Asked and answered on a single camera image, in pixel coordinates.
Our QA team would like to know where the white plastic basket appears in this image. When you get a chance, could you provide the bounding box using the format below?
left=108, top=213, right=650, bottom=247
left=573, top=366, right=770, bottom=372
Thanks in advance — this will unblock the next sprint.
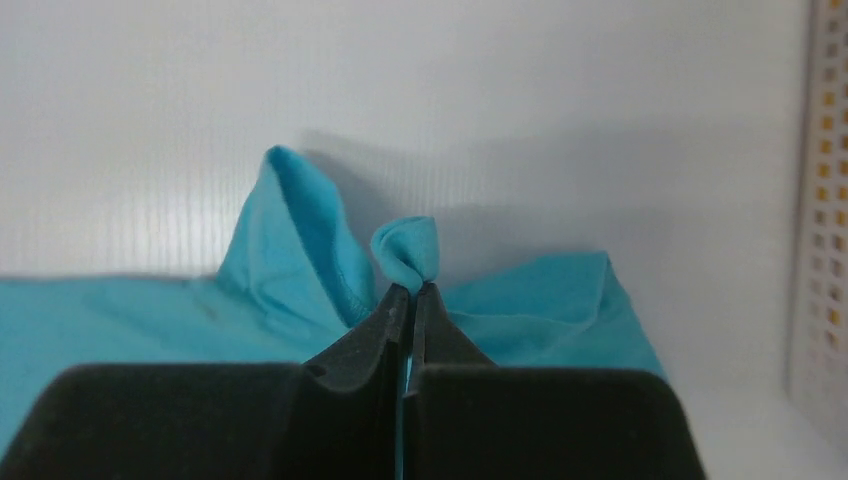
left=788, top=0, right=847, bottom=452

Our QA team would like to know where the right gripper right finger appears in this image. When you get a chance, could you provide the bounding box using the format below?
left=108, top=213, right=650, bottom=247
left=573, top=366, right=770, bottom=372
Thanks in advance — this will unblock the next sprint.
left=402, top=283, right=706, bottom=479

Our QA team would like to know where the yellow t shirt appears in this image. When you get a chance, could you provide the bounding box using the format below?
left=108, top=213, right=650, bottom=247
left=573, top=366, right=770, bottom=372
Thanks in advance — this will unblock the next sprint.
left=813, top=1, right=847, bottom=354

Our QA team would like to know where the teal t shirt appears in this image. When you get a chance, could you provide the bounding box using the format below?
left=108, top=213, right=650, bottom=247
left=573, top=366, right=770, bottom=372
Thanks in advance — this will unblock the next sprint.
left=1, top=147, right=664, bottom=446

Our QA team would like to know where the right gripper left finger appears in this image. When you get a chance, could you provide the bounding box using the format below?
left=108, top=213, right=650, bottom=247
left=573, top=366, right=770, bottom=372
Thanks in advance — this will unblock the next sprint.
left=1, top=285, right=411, bottom=479

